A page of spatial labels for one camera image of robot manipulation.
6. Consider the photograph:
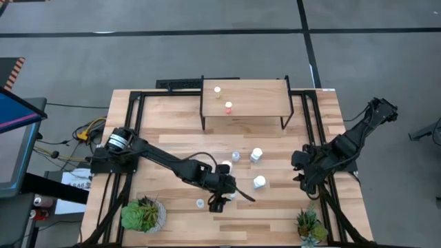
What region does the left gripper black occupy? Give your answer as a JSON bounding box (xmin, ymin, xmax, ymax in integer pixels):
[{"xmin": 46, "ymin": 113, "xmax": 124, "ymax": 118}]
[{"xmin": 206, "ymin": 172, "xmax": 256, "ymax": 213}]

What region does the green succulent in rope pot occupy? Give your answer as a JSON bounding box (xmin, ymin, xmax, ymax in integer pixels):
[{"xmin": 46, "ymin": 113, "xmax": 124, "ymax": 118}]
[{"xmin": 120, "ymin": 195, "xmax": 167, "ymax": 234}]

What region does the white bottle barcode label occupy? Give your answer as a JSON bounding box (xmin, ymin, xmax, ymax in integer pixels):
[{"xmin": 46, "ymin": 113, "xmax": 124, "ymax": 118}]
[{"xmin": 249, "ymin": 147, "xmax": 264, "ymax": 164}]

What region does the black perforated strip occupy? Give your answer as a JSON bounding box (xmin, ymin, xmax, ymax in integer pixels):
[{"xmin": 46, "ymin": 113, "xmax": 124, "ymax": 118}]
[{"xmin": 155, "ymin": 76, "xmax": 241, "ymax": 90}]

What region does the black stand leg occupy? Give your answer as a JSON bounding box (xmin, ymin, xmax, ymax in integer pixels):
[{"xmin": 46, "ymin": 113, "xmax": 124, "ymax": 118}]
[{"xmin": 408, "ymin": 116, "xmax": 441, "ymax": 142}]

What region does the wooden shelf with black frame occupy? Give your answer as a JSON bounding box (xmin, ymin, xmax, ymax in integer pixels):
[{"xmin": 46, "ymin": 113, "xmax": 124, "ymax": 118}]
[{"xmin": 199, "ymin": 74, "xmax": 295, "ymax": 132}]

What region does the white paper sheet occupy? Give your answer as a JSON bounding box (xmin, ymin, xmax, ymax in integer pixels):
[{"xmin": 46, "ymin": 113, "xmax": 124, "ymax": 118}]
[{"xmin": 54, "ymin": 167, "xmax": 93, "ymax": 215}]

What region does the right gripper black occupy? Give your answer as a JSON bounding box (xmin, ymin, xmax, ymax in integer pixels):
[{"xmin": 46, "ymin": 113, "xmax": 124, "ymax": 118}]
[{"xmin": 291, "ymin": 144, "xmax": 327, "ymax": 187}]

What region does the black floor cable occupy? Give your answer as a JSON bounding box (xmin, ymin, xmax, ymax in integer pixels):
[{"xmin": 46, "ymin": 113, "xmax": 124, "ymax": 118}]
[{"xmin": 46, "ymin": 102, "xmax": 108, "ymax": 110}]

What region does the large monitor with blue screen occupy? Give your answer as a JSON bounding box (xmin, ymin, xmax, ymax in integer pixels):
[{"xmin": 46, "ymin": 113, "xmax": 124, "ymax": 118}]
[{"xmin": 0, "ymin": 85, "xmax": 48, "ymax": 200}]

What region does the black aluminium table frame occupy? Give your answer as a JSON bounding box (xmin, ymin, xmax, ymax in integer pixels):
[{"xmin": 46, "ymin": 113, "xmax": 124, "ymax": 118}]
[{"xmin": 74, "ymin": 88, "xmax": 380, "ymax": 248}]

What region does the black mat with hazard stripes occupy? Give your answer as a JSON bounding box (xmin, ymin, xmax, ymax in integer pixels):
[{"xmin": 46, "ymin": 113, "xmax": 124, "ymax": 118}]
[{"xmin": 0, "ymin": 56, "xmax": 26, "ymax": 92}]

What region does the small potted succulent cluster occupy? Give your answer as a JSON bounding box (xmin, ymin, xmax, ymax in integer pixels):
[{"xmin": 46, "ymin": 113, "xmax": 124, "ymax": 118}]
[{"xmin": 296, "ymin": 201, "xmax": 329, "ymax": 248}]

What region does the yellow power cable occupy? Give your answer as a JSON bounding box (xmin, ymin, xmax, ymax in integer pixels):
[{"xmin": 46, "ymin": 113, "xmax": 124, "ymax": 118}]
[{"xmin": 76, "ymin": 116, "xmax": 107, "ymax": 142}]

